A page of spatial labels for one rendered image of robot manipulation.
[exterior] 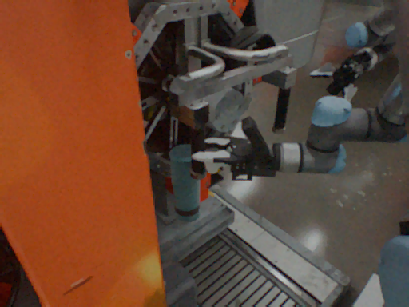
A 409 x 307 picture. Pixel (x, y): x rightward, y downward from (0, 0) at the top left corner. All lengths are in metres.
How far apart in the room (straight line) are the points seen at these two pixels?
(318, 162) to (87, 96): 0.59
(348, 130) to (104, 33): 0.57
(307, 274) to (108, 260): 1.15
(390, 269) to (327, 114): 0.41
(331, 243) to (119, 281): 1.39
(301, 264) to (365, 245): 0.42
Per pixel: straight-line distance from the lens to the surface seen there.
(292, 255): 1.53
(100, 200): 0.37
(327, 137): 0.74
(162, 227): 1.40
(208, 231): 1.47
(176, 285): 1.01
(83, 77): 0.30
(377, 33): 1.13
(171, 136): 1.13
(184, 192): 0.96
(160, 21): 0.85
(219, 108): 0.86
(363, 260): 1.73
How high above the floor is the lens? 1.25
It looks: 34 degrees down
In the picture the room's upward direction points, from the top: straight up
